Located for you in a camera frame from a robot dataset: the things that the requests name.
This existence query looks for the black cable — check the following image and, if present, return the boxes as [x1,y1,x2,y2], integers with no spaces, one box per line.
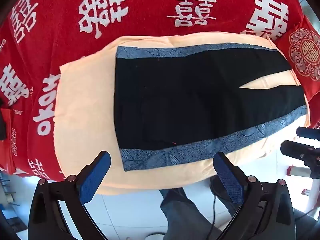
[209,195,217,234]

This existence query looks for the white stand post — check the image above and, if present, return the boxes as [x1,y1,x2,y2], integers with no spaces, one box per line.
[309,172,320,212]

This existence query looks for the person's leg in jeans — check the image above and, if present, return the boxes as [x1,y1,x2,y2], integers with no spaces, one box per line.
[159,187,240,240]

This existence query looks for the red printed blanket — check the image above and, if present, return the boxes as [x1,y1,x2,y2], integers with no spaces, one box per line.
[0,0,320,182]

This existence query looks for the cream towel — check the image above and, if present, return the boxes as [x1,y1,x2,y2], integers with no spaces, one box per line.
[51,35,312,195]

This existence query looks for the black pants with blue stripes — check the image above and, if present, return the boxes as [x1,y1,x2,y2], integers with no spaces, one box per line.
[114,42,308,172]

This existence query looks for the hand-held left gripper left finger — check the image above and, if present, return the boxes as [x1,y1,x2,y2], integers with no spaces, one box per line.
[29,151,112,240]

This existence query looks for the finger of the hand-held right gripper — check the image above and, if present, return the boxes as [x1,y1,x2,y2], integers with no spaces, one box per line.
[296,127,320,141]
[280,141,316,162]

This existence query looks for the red ornament pillow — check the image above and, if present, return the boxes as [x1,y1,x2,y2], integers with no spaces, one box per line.
[276,15,320,103]

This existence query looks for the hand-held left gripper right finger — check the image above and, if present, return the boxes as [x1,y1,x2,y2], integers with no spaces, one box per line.
[213,151,297,240]

